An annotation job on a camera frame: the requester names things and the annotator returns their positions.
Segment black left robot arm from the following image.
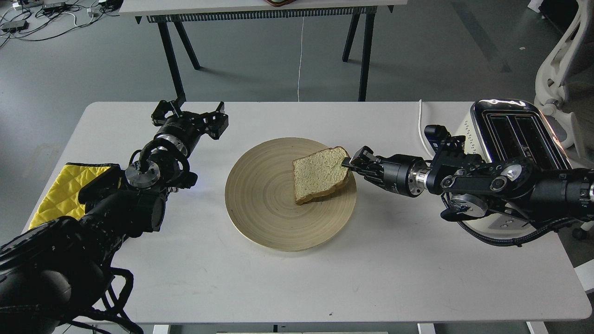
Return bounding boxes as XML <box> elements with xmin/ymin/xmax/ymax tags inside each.
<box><xmin>1</xmin><ymin>98</ymin><xmax>228</xmax><ymax>334</ymax></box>

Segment white toaster power cable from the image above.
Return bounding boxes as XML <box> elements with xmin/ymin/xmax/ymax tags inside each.
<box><xmin>418</xmin><ymin>99</ymin><xmax>439</xmax><ymax>162</ymax></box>

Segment floor cables and power strips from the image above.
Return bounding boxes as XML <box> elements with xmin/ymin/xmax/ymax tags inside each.
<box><xmin>0</xmin><ymin>0</ymin><xmax>124</xmax><ymax>49</ymax></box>

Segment cream and chrome toaster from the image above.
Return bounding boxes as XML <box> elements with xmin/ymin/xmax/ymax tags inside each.
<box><xmin>445</xmin><ymin>98</ymin><xmax>579</xmax><ymax>234</ymax></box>

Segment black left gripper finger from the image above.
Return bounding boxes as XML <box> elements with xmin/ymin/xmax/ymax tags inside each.
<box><xmin>197</xmin><ymin>102</ymin><xmax>228</xmax><ymax>140</ymax></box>
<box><xmin>151</xmin><ymin>101</ymin><xmax>182</xmax><ymax>126</ymax></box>

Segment white office chair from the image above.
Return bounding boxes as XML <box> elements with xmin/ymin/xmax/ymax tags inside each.
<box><xmin>534</xmin><ymin>0</ymin><xmax>593</xmax><ymax>158</ymax></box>

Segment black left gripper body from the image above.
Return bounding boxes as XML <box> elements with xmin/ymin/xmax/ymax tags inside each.
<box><xmin>154</xmin><ymin>111</ymin><xmax>207</xmax><ymax>153</ymax></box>

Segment round bamboo plate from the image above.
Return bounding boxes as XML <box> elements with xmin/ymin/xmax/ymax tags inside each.
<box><xmin>225</xmin><ymin>137</ymin><xmax>357</xmax><ymax>251</ymax></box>

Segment white background table black legs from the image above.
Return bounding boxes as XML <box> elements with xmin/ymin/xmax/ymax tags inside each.
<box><xmin>119</xmin><ymin>0</ymin><xmax>407</xmax><ymax>102</ymax></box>

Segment brown object on background table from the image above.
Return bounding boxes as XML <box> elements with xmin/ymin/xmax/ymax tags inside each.
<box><xmin>265</xmin><ymin>0</ymin><xmax>295</xmax><ymax>7</ymax></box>

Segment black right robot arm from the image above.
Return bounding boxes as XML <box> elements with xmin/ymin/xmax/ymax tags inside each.
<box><xmin>342</xmin><ymin>125</ymin><xmax>594</xmax><ymax>247</ymax></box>

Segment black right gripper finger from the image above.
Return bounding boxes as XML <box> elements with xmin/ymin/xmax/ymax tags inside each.
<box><xmin>344</xmin><ymin>165</ymin><xmax>379</xmax><ymax>181</ymax></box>
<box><xmin>342</xmin><ymin>146</ymin><xmax>383</xmax><ymax>169</ymax></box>

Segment slice of white bread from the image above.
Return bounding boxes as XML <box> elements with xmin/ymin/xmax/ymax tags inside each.
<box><xmin>291</xmin><ymin>146</ymin><xmax>349</xmax><ymax>205</ymax></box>

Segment yellow quilted cloth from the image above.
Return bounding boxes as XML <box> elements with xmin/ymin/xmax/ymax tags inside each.
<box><xmin>27</xmin><ymin>163</ymin><xmax>120</xmax><ymax>230</ymax></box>

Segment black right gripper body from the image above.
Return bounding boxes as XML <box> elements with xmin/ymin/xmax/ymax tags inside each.
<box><xmin>367</xmin><ymin>154</ymin><xmax>428</xmax><ymax>198</ymax></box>

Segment hanging white cable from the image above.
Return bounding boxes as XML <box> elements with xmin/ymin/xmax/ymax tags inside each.
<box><xmin>297</xmin><ymin>17</ymin><xmax>305</xmax><ymax>103</ymax></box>

